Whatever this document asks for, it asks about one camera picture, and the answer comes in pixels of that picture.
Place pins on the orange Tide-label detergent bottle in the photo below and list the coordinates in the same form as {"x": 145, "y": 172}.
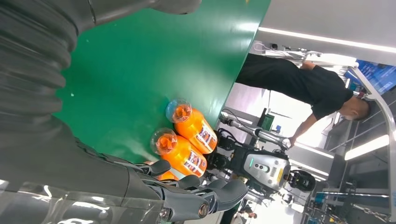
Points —
{"x": 168, "y": 176}

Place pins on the white gantry frame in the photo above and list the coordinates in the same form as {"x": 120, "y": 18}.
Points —
{"x": 382, "y": 105}

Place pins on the blue wall screen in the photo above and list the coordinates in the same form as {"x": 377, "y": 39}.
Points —
{"x": 374, "y": 75}

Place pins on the background humanoid robot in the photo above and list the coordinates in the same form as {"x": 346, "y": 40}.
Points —
{"x": 266, "y": 167}

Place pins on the standing person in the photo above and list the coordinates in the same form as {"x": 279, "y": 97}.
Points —
{"x": 294, "y": 80}

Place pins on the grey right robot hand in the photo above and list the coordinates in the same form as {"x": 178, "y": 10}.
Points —
{"x": 77, "y": 185}

